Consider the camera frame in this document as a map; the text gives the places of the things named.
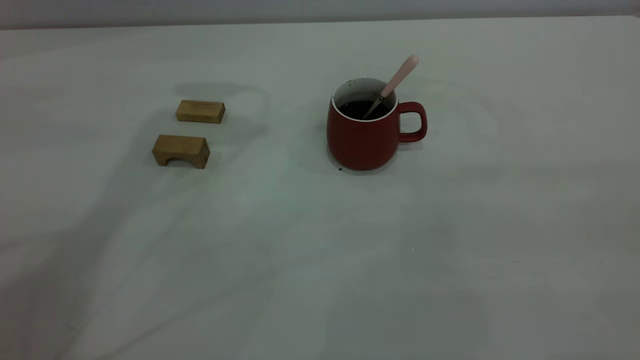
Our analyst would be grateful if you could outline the pink-handled metal spoon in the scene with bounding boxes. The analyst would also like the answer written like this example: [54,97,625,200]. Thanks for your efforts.
[361,54,420,121]

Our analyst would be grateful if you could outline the arched wooden block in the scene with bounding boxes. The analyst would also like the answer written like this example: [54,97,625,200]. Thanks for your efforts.
[152,134,211,170]

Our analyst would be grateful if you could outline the flat wooden block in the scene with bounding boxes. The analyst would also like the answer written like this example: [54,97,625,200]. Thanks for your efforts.
[175,100,226,125]

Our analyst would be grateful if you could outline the red ceramic cup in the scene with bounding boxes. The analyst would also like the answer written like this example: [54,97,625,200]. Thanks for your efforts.
[326,77,428,172]

